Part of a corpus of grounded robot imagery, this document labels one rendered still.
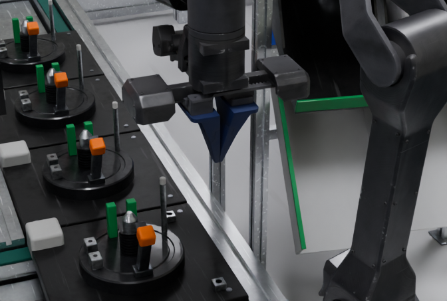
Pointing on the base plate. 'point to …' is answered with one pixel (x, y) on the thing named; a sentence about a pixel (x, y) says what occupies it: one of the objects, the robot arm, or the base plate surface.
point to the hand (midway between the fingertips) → (217, 131)
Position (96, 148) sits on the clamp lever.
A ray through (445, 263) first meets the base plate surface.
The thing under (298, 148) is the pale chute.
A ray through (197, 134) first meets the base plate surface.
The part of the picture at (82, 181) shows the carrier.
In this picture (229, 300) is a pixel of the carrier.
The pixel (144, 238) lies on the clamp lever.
